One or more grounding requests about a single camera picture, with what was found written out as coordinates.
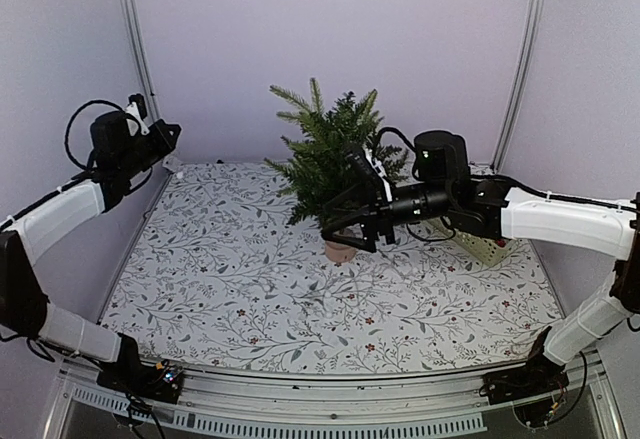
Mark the pale green plastic basket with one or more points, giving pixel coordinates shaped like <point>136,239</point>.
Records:
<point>484,250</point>

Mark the front aluminium rail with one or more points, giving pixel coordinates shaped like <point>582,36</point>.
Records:
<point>227,403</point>

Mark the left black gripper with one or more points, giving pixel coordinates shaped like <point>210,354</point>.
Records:
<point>166,144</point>

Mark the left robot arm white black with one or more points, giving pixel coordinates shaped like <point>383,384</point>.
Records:
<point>25,309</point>

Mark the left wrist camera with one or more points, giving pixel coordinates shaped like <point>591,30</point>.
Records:
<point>137,109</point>

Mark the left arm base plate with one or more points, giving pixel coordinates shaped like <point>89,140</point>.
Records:
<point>161,382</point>

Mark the floral white tablecloth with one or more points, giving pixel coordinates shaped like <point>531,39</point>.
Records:
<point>220,278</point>

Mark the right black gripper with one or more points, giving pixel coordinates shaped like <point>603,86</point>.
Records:
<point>375,217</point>

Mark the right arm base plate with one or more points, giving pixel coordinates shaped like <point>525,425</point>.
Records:
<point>520,383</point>

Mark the small green christmas tree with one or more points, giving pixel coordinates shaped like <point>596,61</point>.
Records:
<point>318,170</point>

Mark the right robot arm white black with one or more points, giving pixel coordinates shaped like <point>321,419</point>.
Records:
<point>497,207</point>

